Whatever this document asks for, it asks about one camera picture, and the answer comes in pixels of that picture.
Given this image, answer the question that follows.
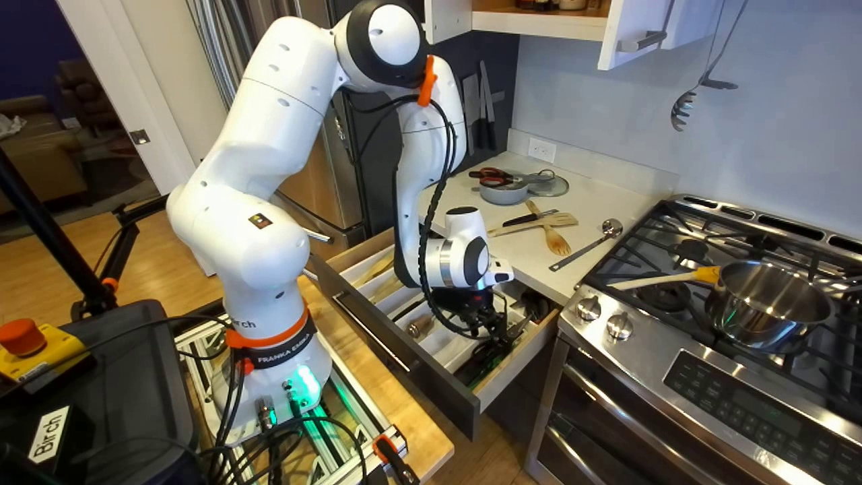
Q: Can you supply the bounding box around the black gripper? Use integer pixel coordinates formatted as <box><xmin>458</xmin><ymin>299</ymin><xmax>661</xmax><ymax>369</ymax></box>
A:
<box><xmin>454</xmin><ymin>285</ymin><xmax>516</xmax><ymax>347</ymax></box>

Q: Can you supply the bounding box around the wooden kitchen drawer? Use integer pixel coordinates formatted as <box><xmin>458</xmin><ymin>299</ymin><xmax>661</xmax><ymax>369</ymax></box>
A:
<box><xmin>308</xmin><ymin>227</ymin><xmax>564</xmax><ymax>440</ymax></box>

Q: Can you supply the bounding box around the white plastic cutlery tray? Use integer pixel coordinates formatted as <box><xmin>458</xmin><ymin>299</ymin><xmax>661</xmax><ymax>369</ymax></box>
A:
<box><xmin>345</xmin><ymin>241</ymin><xmax>506</xmax><ymax>375</ymax></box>

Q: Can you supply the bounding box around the wooden spatula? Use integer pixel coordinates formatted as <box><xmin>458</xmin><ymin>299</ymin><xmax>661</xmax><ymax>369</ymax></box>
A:
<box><xmin>524</xmin><ymin>196</ymin><xmax>574</xmax><ymax>260</ymax></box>

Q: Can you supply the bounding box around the wooden table board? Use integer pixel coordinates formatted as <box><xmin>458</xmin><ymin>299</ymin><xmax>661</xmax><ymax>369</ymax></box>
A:
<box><xmin>295</xmin><ymin>272</ymin><xmax>458</xmax><ymax>482</ymax></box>

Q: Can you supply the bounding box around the grey bowl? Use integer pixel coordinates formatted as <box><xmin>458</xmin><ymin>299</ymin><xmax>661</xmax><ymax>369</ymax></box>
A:
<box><xmin>477</xmin><ymin>176</ymin><xmax>533</xmax><ymax>208</ymax></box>

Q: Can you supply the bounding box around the red kitchen tool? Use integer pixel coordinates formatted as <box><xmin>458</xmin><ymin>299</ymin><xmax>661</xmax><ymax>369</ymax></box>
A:
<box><xmin>466</xmin><ymin>165</ymin><xmax>516</xmax><ymax>190</ymax></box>

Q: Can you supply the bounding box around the glass pot lid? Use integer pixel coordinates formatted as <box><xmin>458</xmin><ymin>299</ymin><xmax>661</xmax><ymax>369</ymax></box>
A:
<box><xmin>526</xmin><ymin>171</ymin><xmax>574</xmax><ymax>199</ymax></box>

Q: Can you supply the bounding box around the stainless steel gas stove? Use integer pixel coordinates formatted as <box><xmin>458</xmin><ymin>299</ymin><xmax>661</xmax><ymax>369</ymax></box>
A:
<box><xmin>524</xmin><ymin>196</ymin><xmax>862</xmax><ymax>485</ymax></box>

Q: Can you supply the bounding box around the stainless steel pot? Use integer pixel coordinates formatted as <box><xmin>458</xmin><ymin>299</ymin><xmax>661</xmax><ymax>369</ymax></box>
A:
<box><xmin>710</xmin><ymin>260</ymin><xmax>836</xmax><ymax>355</ymax></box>

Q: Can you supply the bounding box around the hanging black slotted spoon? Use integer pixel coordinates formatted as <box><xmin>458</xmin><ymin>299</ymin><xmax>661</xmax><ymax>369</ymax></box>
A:
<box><xmin>668</xmin><ymin>0</ymin><xmax>742</xmax><ymax>136</ymax></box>

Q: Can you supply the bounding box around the white cabinet door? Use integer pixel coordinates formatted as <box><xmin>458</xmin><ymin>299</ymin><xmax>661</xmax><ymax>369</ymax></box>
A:
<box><xmin>595</xmin><ymin>0</ymin><xmax>722</xmax><ymax>74</ymax></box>

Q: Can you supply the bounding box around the black tripod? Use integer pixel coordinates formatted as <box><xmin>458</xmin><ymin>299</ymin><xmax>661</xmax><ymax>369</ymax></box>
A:
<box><xmin>0</xmin><ymin>145</ymin><xmax>147</xmax><ymax>324</ymax></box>

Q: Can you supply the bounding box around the white printed label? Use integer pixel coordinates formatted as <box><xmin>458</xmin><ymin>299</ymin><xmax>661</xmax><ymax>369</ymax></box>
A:
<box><xmin>24</xmin><ymin>405</ymin><xmax>73</xmax><ymax>470</ymax></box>

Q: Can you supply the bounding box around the red emergency stop button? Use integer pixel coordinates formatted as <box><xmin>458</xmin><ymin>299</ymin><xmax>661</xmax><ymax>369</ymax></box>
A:
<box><xmin>0</xmin><ymin>315</ymin><xmax>90</xmax><ymax>386</ymax></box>

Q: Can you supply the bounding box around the brown sofa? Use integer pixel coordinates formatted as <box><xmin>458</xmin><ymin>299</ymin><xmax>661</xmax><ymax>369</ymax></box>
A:
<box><xmin>0</xmin><ymin>91</ymin><xmax>94</xmax><ymax>216</ymax></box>

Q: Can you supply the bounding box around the wooden handled metal tool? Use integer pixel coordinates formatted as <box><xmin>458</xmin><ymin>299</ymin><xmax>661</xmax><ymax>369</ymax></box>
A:
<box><xmin>404</xmin><ymin>313</ymin><xmax>436</xmax><ymax>343</ymax></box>

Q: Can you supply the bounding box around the small black handled knife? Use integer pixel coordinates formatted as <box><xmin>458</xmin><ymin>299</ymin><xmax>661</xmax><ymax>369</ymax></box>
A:
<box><xmin>500</xmin><ymin>208</ymin><xmax>560</xmax><ymax>229</ymax></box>

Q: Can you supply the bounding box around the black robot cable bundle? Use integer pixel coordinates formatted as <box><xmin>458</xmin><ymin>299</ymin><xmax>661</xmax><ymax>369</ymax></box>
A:
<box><xmin>353</xmin><ymin>90</ymin><xmax>513</xmax><ymax>344</ymax></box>

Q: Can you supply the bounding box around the yellow handled metal utensil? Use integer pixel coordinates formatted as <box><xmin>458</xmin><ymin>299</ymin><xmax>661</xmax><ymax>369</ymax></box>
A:
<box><xmin>610</xmin><ymin>265</ymin><xmax>728</xmax><ymax>297</ymax></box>

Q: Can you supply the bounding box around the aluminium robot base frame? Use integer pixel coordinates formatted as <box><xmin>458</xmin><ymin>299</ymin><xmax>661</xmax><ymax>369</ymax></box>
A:
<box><xmin>174</xmin><ymin>318</ymin><xmax>412</xmax><ymax>485</ymax></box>

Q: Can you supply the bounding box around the white wall outlet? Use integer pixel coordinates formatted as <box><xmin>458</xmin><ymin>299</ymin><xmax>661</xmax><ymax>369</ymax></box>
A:
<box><xmin>526</xmin><ymin>136</ymin><xmax>560</xmax><ymax>165</ymax></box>

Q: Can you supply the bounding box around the wall mounted knife set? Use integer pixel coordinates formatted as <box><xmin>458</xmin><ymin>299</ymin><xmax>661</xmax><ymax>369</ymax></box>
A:
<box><xmin>460</xmin><ymin>59</ymin><xmax>506</xmax><ymax>153</ymax></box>

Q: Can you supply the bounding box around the orange cable clip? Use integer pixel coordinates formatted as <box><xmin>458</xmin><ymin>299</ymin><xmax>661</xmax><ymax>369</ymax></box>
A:
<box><xmin>416</xmin><ymin>53</ymin><xmax>442</xmax><ymax>110</ymax></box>

